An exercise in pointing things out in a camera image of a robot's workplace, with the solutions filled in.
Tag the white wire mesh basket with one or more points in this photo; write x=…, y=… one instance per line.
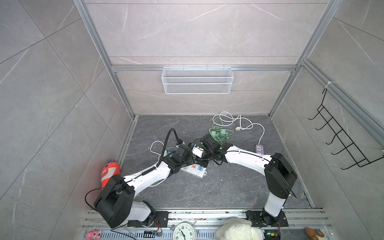
x=197, y=80

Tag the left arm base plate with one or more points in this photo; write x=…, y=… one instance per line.
x=158, y=219

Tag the white multicolour power strip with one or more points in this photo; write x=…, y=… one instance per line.
x=195, y=170

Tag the brown plush toy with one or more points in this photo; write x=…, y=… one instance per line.
x=315, y=235

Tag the aluminium front rail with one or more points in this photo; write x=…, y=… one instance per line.
x=206, y=222

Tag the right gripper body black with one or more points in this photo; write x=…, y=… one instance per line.
x=207, y=156

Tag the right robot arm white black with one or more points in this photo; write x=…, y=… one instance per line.
x=280, y=175

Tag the purple small power strip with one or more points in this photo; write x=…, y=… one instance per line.
x=259, y=149

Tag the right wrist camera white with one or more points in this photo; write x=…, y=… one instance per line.
x=198, y=152

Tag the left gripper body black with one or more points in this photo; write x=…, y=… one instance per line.
x=190, y=160

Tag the white analog clock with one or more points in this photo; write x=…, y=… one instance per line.
x=185, y=231

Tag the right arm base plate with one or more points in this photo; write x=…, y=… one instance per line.
x=263, y=219

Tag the pink toy pig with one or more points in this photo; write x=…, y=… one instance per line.
x=93, y=235

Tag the white plush toy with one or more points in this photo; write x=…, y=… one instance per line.
x=238, y=229

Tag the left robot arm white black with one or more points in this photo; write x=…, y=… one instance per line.
x=115, y=202

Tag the red toy vacuum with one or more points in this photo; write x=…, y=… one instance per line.
x=109, y=170

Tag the black wire hook rack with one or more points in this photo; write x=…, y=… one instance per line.
x=339, y=133

